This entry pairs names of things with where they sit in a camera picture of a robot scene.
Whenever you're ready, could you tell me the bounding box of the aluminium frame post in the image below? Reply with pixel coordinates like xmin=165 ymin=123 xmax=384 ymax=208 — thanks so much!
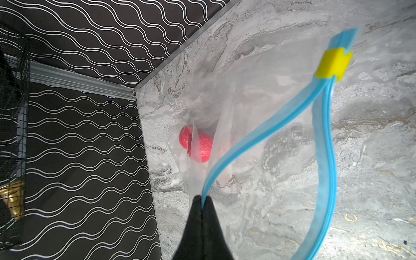
xmin=6 ymin=53 xmax=137 ymax=101

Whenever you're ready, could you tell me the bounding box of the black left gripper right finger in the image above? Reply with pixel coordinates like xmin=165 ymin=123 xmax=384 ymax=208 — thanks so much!
xmin=202 ymin=196 xmax=234 ymax=260

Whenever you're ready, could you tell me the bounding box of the black wire wall basket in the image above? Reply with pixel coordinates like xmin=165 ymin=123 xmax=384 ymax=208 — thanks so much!
xmin=1 ymin=22 xmax=30 ymax=251

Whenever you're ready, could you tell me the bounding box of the clear zip top bag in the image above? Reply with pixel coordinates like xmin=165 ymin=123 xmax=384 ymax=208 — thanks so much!
xmin=137 ymin=28 xmax=358 ymax=260

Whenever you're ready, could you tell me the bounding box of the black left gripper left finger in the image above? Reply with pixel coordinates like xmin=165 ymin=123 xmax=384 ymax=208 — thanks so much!
xmin=172 ymin=196 xmax=203 ymax=260

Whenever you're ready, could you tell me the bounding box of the red tomato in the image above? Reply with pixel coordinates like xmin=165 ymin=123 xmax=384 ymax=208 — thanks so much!
xmin=179 ymin=125 xmax=213 ymax=163

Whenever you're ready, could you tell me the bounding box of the brass object in basket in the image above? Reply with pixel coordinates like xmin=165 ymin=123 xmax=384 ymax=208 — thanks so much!
xmin=1 ymin=180 xmax=25 ymax=221

